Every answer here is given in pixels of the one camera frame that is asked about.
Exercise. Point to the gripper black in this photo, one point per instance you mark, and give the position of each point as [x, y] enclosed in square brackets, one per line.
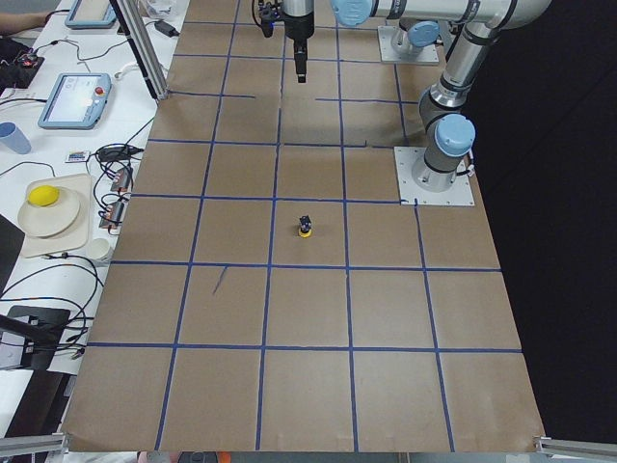
[298, 30]

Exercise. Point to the yellow push button switch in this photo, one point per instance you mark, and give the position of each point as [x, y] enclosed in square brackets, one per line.
[305, 226]

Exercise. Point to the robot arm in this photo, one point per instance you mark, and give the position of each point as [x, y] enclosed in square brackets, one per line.
[413, 35]
[482, 22]

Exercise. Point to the person forearm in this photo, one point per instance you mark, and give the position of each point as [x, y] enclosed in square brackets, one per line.
[11, 24]

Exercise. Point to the black device on stand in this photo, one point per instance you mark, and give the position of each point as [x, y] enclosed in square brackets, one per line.
[30, 336]

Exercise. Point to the black power adapter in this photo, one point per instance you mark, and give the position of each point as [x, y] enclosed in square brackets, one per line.
[165, 28]

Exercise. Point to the far teach pendant tablet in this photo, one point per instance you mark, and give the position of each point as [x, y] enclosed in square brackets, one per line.
[90, 14]

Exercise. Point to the teach pendant tablet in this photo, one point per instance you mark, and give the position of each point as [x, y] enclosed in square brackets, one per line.
[77, 101]
[90, 14]

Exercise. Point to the near teach pendant tablet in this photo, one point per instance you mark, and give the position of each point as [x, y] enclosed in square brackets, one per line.
[77, 101]

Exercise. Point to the small colourful card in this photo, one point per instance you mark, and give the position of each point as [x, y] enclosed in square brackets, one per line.
[80, 156]

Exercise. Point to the beige tray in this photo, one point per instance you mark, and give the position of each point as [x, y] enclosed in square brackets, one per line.
[78, 234]

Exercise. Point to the white paper cup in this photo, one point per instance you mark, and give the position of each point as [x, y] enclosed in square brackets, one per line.
[100, 251]

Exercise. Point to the yellow lemon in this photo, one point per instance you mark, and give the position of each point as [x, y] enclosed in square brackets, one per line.
[44, 195]

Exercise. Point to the blue plastic cup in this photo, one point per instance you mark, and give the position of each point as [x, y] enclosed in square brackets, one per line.
[14, 139]

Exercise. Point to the beige round plate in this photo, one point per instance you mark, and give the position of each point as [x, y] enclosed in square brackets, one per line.
[47, 221]

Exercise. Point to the aluminium frame post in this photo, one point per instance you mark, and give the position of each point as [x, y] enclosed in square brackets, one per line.
[135, 30]

